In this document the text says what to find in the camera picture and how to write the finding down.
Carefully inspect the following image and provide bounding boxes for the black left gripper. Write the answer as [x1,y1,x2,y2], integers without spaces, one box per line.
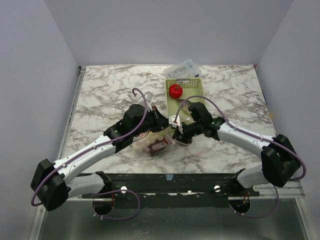
[132,106,170,138]

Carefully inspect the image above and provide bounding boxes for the clear zip top bag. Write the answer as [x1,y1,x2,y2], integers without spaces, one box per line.
[131,127,191,157]

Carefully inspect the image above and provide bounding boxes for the red fake apple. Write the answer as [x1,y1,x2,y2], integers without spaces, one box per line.
[168,84,183,100]

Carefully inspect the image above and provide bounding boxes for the grey fake fish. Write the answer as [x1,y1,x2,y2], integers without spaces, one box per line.
[175,98,196,116]

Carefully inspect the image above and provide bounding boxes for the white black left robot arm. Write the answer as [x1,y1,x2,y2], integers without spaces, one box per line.
[30,104,169,211]

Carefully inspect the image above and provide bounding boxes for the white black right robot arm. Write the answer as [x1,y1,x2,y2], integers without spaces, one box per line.
[173,99,302,196]

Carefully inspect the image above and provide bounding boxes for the dark purple fake food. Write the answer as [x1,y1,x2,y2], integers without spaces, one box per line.
[145,139,168,156]

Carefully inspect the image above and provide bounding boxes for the green perforated plastic basket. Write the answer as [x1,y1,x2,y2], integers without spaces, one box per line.
[165,77,206,124]

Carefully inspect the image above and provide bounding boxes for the clear plastic organizer box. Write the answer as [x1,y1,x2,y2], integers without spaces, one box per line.
[163,59,202,79]

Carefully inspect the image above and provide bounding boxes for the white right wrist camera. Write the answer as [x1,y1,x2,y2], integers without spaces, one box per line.
[168,115,183,133]

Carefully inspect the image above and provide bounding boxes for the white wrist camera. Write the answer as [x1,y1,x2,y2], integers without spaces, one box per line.
[144,91,154,107]
[168,115,183,133]

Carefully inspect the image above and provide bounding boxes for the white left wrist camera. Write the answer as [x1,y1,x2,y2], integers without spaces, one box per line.
[144,91,154,107]

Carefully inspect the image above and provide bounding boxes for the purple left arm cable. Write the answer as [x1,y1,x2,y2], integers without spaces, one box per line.
[30,87,151,221]

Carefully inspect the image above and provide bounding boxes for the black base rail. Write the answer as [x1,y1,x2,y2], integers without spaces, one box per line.
[82,173,260,209]

